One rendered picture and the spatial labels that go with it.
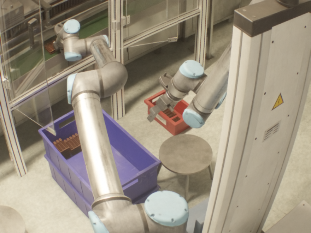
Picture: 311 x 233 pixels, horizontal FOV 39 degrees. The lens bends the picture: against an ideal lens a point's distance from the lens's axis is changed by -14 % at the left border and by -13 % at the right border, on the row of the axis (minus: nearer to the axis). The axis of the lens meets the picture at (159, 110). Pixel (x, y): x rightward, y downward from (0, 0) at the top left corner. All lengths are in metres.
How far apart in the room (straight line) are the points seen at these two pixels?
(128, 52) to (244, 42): 2.53
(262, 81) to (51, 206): 1.95
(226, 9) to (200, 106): 2.35
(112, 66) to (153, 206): 0.63
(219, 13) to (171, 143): 1.59
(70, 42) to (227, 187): 1.34
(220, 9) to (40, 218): 2.35
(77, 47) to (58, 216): 1.02
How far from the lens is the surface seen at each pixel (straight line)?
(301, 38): 1.26
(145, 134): 3.24
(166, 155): 2.78
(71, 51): 2.47
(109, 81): 1.93
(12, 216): 2.58
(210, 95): 1.83
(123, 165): 2.77
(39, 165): 3.12
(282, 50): 1.21
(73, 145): 2.81
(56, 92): 3.31
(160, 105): 2.15
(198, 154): 2.80
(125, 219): 1.62
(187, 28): 3.87
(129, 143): 2.66
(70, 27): 2.50
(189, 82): 2.02
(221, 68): 1.73
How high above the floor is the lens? 2.32
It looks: 43 degrees down
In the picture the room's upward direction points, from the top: 1 degrees clockwise
